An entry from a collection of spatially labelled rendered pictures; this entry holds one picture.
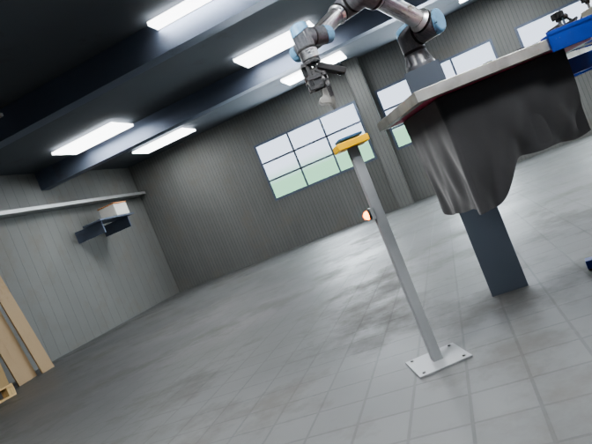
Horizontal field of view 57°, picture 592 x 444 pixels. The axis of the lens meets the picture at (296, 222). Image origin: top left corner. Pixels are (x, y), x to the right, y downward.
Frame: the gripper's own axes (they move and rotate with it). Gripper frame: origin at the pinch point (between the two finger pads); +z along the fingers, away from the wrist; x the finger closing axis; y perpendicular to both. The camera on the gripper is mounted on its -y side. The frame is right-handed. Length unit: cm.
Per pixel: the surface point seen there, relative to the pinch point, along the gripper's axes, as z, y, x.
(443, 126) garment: 24.9, -26.1, 30.7
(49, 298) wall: 16, 417, -706
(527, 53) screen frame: 13, -57, 41
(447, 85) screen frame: 13, -28, 41
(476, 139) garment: 33, -34, 34
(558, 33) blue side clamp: 11, -69, 42
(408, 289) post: 79, 1, 2
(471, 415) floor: 110, 7, 54
